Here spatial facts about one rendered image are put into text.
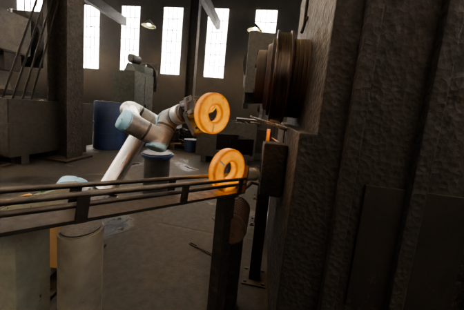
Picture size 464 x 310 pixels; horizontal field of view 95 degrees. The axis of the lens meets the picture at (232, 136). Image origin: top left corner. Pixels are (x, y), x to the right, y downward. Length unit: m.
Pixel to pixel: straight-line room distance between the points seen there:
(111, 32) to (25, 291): 14.17
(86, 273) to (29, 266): 0.18
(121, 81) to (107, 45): 10.16
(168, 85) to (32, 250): 11.76
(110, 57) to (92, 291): 13.90
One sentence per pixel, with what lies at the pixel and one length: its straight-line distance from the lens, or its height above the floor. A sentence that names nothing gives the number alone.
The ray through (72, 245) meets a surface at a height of 0.50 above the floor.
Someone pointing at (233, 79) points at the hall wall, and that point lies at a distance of 11.46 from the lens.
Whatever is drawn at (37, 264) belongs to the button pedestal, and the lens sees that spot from 0.99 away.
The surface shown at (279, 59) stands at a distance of 1.00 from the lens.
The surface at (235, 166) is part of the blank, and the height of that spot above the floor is 0.72.
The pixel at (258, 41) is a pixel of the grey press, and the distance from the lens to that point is 3.95.
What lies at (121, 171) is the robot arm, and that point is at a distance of 1.54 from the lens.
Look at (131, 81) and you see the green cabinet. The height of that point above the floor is 1.29.
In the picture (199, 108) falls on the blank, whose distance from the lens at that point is 0.77.
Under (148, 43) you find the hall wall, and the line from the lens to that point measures 13.41.
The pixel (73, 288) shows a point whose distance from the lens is 0.90.
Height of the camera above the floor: 0.92
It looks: 7 degrees down
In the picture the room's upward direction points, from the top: 5 degrees clockwise
